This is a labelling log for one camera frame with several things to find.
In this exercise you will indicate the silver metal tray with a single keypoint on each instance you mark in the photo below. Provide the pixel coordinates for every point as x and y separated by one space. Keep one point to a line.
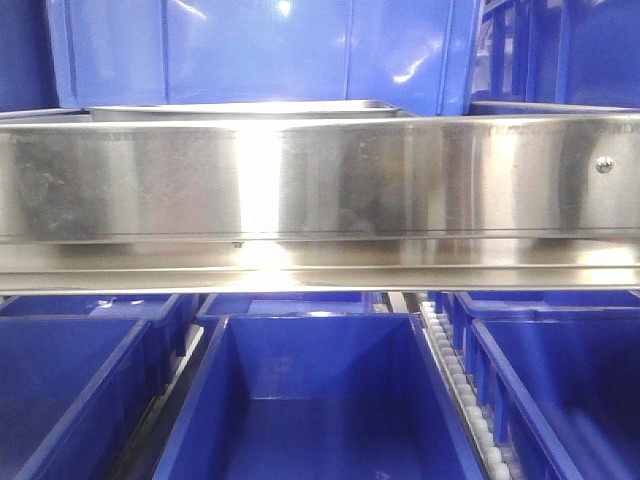
267 110

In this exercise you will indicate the lower blue bin centre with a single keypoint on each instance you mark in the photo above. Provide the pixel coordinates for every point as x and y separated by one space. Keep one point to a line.
318 397

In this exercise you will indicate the large blue bin centre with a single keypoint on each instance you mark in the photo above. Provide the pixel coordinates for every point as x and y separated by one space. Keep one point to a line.
416 55

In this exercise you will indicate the lower blue bin right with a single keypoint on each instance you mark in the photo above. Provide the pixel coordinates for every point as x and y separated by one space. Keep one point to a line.
564 394

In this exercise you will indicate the lower blue bin left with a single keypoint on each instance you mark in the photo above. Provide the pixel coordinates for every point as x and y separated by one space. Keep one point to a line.
72 391

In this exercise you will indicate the lower roller track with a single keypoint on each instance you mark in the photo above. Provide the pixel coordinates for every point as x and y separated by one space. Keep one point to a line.
498 460

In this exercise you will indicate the blue bin far right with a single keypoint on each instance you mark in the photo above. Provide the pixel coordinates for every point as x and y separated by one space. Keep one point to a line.
560 52

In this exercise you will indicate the steel shelf front rail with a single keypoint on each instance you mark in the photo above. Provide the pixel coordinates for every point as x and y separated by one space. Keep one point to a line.
409 203

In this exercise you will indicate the rail screw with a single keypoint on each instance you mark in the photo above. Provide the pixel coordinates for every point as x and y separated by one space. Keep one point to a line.
604 164

